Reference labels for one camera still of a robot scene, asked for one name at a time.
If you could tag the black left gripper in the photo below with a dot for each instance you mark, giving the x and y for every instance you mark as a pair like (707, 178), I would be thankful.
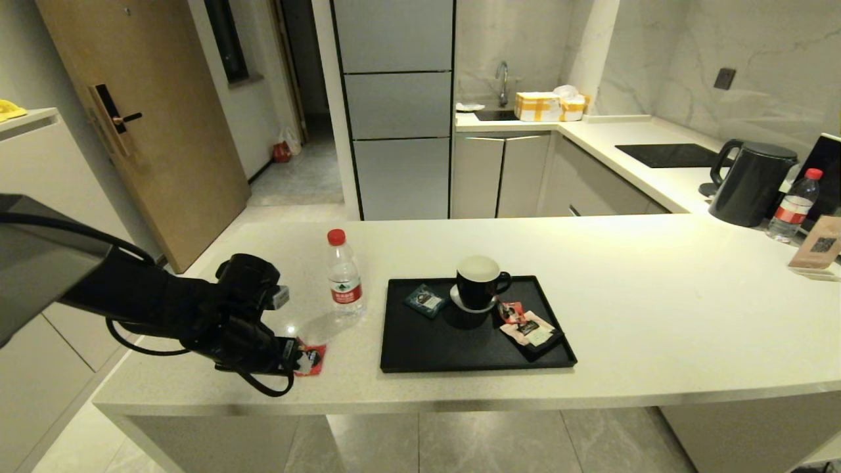
(243, 345)

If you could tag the red snack packet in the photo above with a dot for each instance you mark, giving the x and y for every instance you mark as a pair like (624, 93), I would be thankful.
(314, 359)
(511, 311)

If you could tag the clear water bottle red label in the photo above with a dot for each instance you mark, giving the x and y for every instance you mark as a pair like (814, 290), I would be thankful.
(793, 210)
(345, 282)

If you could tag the dark teal tea packet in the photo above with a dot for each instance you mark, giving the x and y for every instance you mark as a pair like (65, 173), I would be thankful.
(425, 300)

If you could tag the pink white tea packet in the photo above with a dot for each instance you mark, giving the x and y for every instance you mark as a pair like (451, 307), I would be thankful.
(529, 330)

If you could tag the black electric kettle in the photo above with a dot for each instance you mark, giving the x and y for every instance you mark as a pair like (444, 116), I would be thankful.
(752, 187)

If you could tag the black rectangular serving tray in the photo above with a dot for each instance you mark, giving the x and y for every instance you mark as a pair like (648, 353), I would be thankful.
(427, 345)

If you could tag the red white bag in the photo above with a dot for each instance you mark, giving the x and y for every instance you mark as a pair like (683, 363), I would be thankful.
(284, 150)

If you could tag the white saucer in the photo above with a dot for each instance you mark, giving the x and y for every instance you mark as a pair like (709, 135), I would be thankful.
(460, 303)

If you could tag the black mug white inside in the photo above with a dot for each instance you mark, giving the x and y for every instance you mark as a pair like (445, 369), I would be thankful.
(478, 286)

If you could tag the wooden door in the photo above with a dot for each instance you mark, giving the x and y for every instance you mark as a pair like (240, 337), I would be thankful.
(164, 98)

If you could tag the white side cabinet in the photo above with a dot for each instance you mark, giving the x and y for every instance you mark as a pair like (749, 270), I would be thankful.
(52, 164)

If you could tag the tall silver refrigerator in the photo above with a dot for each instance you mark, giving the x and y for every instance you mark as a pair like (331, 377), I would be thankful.
(397, 118)

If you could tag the dark narrow window panel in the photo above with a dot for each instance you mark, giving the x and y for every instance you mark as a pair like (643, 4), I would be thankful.
(230, 39)

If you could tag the grey sink cabinet doors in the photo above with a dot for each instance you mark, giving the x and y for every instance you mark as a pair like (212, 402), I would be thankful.
(499, 174)

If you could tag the white cloth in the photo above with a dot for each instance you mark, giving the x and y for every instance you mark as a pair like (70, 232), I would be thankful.
(470, 106)

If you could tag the yellow object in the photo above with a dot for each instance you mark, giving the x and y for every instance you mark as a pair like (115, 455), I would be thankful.
(10, 110)

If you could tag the dark sink basin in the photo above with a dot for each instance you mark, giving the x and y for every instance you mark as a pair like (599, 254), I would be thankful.
(496, 115)

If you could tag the chrome sink faucet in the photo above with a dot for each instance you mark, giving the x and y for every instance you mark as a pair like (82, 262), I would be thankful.
(503, 82)

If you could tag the yellow white boxes by sink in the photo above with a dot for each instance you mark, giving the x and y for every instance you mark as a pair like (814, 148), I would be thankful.
(537, 106)

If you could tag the grey counter base cabinet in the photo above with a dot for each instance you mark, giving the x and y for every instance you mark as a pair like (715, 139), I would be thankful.
(598, 187)

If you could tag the white bag yellow box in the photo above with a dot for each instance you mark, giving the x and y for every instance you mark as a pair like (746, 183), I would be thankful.
(573, 102)

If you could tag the black induction cooktop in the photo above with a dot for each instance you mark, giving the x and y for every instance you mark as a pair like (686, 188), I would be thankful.
(670, 155)

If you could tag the brown QR code sign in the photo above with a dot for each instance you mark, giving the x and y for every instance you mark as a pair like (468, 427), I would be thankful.
(820, 244)

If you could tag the black tablet screen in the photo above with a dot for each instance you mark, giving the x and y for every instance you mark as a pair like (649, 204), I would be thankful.
(829, 164)

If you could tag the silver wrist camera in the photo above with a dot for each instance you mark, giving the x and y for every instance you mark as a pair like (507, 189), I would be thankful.
(281, 297)

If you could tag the dark wall socket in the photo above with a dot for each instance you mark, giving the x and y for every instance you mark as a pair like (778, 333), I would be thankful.
(725, 79)

